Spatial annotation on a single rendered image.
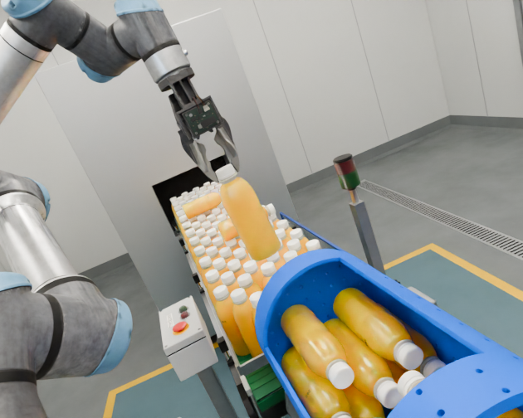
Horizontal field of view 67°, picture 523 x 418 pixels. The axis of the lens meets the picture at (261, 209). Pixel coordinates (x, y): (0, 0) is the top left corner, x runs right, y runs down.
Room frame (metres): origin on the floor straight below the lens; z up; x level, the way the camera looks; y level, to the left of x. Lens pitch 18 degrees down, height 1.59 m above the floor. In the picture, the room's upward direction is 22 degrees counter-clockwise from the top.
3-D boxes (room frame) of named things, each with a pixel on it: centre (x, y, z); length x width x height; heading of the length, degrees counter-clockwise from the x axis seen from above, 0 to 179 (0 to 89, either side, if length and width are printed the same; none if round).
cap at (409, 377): (0.40, -0.10, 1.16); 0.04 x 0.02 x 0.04; 102
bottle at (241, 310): (0.93, 0.14, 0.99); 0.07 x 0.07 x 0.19
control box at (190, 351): (0.92, 0.30, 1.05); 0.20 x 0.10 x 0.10; 12
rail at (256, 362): (0.85, -0.01, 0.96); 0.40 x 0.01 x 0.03; 102
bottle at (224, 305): (0.98, 0.19, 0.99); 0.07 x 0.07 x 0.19
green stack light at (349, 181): (1.22, -0.30, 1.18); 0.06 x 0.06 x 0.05
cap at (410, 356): (0.51, -0.13, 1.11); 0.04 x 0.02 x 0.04; 102
